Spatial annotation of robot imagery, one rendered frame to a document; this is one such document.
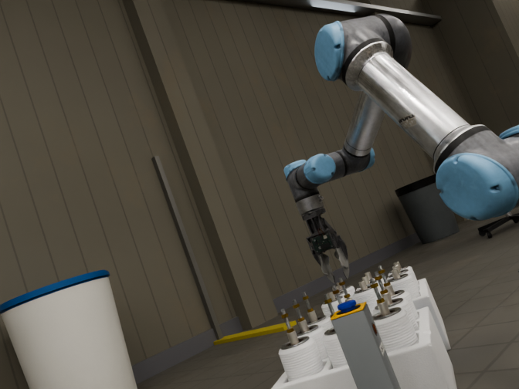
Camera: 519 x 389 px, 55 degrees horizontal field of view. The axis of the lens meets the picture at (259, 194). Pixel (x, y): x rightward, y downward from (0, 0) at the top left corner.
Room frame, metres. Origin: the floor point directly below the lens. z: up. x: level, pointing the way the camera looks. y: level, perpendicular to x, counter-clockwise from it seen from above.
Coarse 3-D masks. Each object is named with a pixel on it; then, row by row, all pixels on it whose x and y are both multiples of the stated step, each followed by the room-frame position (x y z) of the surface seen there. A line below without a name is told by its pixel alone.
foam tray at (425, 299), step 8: (424, 280) 1.96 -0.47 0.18; (424, 288) 1.79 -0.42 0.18; (424, 296) 1.64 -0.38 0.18; (432, 296) 1.98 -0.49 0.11; (416, 304) 1.65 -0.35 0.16; (424, 304) 1.64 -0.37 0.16; (432, 304) 1.66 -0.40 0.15; (432, 312) 1.64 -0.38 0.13; (440, 320) 1.75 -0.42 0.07; (440, 328) 1.64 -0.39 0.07; (440, 336) 1.64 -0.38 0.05; (448, 344) 1.64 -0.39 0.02
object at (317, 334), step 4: (320, 328) 1.37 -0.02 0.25; (312, 332) 1.35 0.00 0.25; (316, 332) 1.35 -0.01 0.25; (320, 332) 1.36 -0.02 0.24; (324, 332) 1.39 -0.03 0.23; (300, 336) 1.35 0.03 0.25; (304, 336) 1.34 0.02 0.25; (308, 336) 1.34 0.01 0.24; (312, 336) 1.34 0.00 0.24; (316, 336) 1.35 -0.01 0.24; (320, 336) 1.35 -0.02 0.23; (316, 340) 1.34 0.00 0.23; (320, 340) 1.35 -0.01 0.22; (316, 344) 1.34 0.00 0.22; (320, 344) 1.35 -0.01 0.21; (320, 348) 1.35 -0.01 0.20; (324, 348) 1.35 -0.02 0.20; (320, 352) 1.34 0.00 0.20; (324, 352) 1.35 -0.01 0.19; (324, 356) 1.35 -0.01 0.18
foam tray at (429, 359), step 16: (416, 320) 1.36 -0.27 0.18; (432, 320) 1.43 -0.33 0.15; (432, 336) 1.24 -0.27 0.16; (400, 352) 1.13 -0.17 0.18; (416, 352) 1.12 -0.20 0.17; (432, 352) 1.11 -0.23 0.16; (336, 368) 1.19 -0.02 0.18; (400, 368) 1.13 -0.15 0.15; (416, 368) 1.13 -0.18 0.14; (432, 368) 1.12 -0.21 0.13; (448, 368) 1.30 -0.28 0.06; (288, 384) 1.21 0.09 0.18; (304, 384) 1.20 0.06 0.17; (320, 384) 1.19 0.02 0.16; (336, 384) 1.18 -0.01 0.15; (352, 384) 1.17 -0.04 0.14; (400, 384) 1.14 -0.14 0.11; (416, 384) 1.13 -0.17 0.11; (432, 384) 1.12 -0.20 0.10; (448, 384) 1.13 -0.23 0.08
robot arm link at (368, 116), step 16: (384, 16) 1.03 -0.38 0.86; (400, 32) 1.02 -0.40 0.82; (400, 48) 1.04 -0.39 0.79; (400, 64) 1.09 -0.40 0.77; (368, 96) 1.19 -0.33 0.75; (368, 112) 1.22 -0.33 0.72; (384, 112) 1.23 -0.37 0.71; (352, 128) 1.29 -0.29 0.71; (368, 128) 1.26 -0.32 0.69; (352, 144) 1.32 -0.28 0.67; (368, 144) 1.32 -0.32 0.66; (352, 160) 1.36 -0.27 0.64; (368, 160) 1.39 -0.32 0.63
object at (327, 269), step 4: (320, 256) 1.45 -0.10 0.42; (324, 256) 1.47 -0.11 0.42; (328, 256) 1.48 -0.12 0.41; (320, 260) 1.47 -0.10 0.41; (324, 260) 1.47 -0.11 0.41; (328, 260) 1.47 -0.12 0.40; (324, 264) 1.46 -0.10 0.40; (328, 264) 1.47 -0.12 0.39; (324, 268) 1.45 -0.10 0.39; (328, 268) 1.47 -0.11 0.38; (324, 272) 1.44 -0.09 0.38; (328, 272) 1.47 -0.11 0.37; (328, 276) 1.47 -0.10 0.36; (332, 276) 1.47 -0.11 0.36; (332, 280) 1.47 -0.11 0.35
